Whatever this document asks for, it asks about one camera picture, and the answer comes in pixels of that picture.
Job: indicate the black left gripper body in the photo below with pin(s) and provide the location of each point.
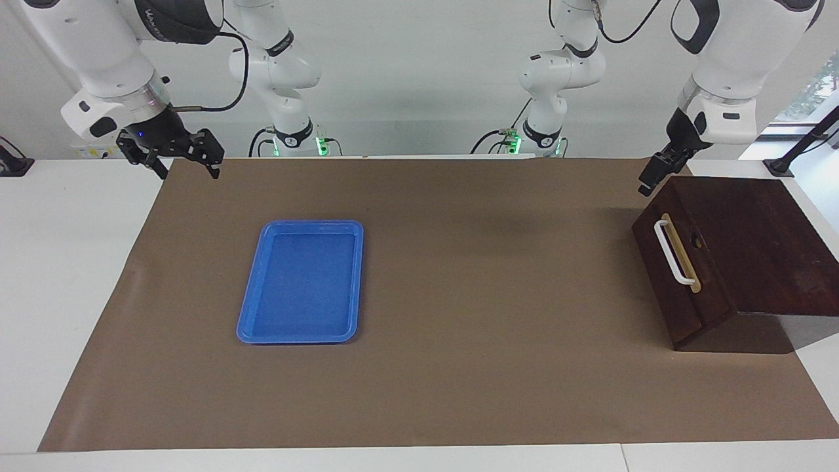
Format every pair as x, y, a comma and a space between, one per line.
685, 134

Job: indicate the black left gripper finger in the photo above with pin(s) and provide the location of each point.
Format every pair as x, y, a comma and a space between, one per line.
655, 172

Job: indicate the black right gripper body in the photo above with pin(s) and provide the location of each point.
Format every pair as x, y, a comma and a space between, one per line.
160, 131

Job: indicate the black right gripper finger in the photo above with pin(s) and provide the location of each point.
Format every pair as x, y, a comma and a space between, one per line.
208, 149
145, 156

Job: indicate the dark wooden drawer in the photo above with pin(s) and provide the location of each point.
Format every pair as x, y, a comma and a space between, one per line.
668, 295

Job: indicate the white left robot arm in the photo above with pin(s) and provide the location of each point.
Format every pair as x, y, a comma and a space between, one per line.
741, 52

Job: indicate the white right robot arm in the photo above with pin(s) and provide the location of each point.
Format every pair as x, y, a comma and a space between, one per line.
98, 46

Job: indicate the dark wooden drawer cabinet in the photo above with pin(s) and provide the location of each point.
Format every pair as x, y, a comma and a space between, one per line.
754, 242

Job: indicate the black stand with base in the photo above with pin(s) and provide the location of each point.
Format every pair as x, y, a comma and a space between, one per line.
780, 167

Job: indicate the black table clamp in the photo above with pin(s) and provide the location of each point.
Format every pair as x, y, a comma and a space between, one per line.
13, 167

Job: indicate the window with greenery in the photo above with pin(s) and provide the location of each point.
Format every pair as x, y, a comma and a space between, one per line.
813, 92

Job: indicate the blue plastic tray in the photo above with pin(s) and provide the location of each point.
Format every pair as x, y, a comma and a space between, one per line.
295, 288

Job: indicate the brown table mat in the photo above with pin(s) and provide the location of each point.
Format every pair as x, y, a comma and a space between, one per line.
459, 328

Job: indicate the white wall outlet box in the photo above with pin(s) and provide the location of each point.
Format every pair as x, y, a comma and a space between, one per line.
92, 152

